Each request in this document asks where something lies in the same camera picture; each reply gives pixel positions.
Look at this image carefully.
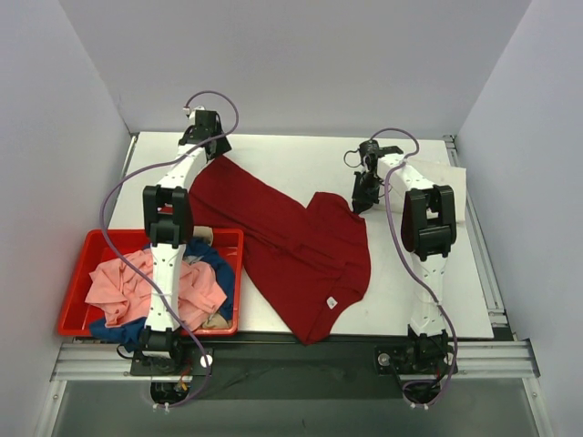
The red plastic bin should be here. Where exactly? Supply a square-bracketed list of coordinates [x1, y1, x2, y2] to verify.
[56, 229, 244, 337]

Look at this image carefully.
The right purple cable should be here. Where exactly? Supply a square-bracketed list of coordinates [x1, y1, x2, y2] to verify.
[367, 127, 459, 406]

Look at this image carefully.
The navy blue t-shirt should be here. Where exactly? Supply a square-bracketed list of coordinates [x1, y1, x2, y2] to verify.
[89, 239, 235, 351]

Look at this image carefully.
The dark red t-shirt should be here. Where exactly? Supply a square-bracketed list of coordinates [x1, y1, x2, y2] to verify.
[189, 158, 371, 344]

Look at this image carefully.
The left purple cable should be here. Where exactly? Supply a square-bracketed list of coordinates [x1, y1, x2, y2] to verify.
[98, 90, 241, 409]

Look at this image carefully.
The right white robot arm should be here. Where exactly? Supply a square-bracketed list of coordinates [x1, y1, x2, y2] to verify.
[352, 139, 456, 378]

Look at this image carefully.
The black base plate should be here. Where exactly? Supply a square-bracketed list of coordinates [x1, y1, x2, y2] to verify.
[129, 333, 453, 402]

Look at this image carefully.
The purple cable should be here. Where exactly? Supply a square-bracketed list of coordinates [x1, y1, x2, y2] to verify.
[98, 90, 241, 409]
[367, 127, 459, 406]

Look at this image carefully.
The aluminium frame rail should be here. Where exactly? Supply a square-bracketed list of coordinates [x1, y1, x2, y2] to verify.
[455, 340, 540, 379]

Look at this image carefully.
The pink t-shirt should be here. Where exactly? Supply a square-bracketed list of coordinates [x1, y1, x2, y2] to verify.
[85, 259, 227, 331]

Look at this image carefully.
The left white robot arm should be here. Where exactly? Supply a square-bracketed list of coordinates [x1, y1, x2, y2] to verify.
[138, 107, 230, 375]

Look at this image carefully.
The beige t-shirt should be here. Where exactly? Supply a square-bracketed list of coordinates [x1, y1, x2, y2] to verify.
[193, 226, 232, 330]

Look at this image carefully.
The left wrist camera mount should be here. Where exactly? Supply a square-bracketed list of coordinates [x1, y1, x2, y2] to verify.
[183, 106, 206, 120]

